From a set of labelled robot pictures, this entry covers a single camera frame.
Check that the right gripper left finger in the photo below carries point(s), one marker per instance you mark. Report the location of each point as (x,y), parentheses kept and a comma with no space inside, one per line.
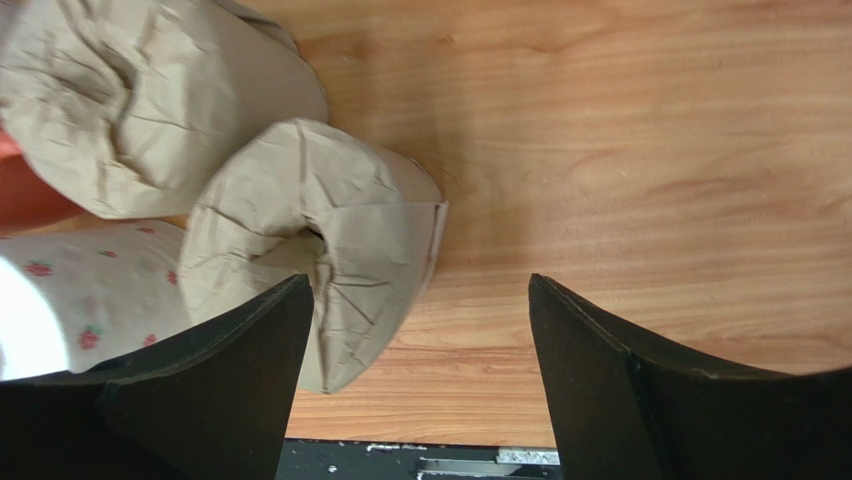
(212,402)

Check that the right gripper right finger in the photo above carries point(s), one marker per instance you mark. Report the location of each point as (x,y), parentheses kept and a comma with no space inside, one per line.
(627,403)

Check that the white paper roll front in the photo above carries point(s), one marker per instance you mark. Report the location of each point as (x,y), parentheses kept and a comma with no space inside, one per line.
(73,300)

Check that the brown wrapped roll front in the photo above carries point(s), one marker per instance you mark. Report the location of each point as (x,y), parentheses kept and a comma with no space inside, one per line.
(364,224)

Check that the brown wrapped roll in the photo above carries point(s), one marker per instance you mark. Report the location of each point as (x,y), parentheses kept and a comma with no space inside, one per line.
(128,108)
(364,224)

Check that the brown wrapped roll back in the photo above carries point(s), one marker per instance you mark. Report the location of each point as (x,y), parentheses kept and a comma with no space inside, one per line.
(128,108)

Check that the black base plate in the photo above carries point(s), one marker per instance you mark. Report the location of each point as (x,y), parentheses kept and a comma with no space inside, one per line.
(320,459)

